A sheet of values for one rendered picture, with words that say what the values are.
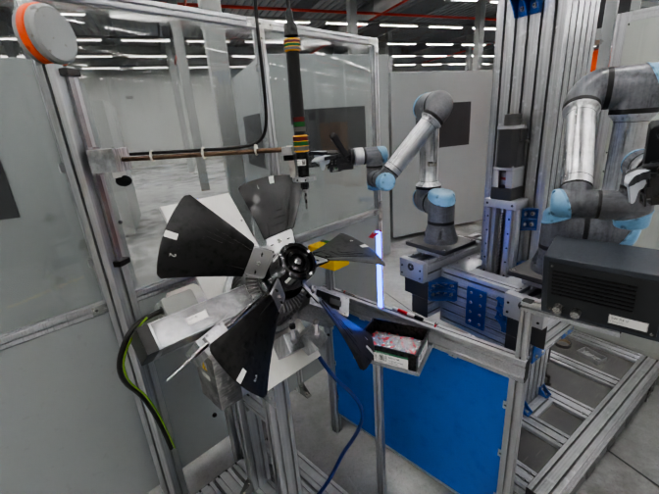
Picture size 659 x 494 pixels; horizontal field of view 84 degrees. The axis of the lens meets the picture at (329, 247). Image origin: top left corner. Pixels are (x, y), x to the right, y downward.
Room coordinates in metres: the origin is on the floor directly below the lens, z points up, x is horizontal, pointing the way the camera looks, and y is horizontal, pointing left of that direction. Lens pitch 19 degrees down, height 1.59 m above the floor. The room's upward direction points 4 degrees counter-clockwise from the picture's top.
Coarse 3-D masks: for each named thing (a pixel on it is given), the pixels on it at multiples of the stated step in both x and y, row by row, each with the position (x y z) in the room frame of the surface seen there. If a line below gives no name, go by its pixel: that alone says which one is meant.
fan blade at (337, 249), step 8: (336, 240) 1.24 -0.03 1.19; (344, 240) 1.25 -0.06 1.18; (320, 248) 1.17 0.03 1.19; (328, 248) 1.17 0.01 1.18; (336, 248) 1.17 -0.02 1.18; (344, 248) 1.17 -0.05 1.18; (352, 248) 1.18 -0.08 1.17; (360, 248) 1.20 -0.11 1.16; (368, 248) 1.22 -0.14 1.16; (320, 256) 1.09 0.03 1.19; (328, 256) 1.07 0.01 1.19; (336, 256) 1.09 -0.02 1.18; (344, 256) 1.10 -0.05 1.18; (352, 256) 1.12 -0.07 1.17; (360, 256) 1.14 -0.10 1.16; (368, 256) 1.15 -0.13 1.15; (376, 256) 1.17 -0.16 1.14; (376, 264) 1.12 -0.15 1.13; (384, 264) 1.15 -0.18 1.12
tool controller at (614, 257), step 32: (544, 256) 0.86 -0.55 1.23; (576, 256) 0.83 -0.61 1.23; (608, 256) 0.80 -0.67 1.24; (640, 256) 0.77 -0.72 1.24; (544, 288) 0.88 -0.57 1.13; (576, 288) 0.82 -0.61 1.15; (608, 288) 0.77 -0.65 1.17; (640, 288) 0.73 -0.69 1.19; (608, 320) 0.78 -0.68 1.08; (640, 320) 0.73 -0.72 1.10
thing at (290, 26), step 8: (288, 16) 1.06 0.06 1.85; (288, 24) 1.05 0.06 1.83; (288, 32) 1.05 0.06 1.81; (296, 32) 1.06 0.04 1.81; (304, 152) 1.06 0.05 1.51; (296, 160) 1.06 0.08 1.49; (304, 160) 1.05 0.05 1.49; (304, 168) 1.05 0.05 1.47; (304, 176) 1.05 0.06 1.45; (304, 184) 1.06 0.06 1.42
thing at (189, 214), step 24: (192, 216) 0.93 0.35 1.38; (216, 216) 0.95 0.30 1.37; (168, 240) 0.89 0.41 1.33; (192, 240) 0.91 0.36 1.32; (216, 240) 0.93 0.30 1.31; (240, 240) 0.96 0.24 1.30; (168, 264) 0.88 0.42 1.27; (192, 264) 0.90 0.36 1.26; (216, 264) 0.93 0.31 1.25; (240, 264) 0.95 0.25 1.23
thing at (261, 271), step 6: (252, 252) 0.97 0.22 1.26; (258, 252) 0.97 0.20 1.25; (264, 252) 0.98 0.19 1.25; (270, 252) 0.98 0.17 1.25; (252, 258) 0.97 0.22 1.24; (258, 258) 0.97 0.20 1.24; (264, 258) 0.98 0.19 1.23; (270, 258) 0.98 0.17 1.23; (252, 264) 0.97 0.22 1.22; (264, 264) 0.98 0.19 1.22; (246, 270) 0.96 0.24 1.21; (252, 270) 0.97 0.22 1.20; (258, 270) 0.97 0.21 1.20; (264, 270) 0.98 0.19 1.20; (258, 276) 0.97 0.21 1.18; (264, 276) 0.98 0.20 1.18
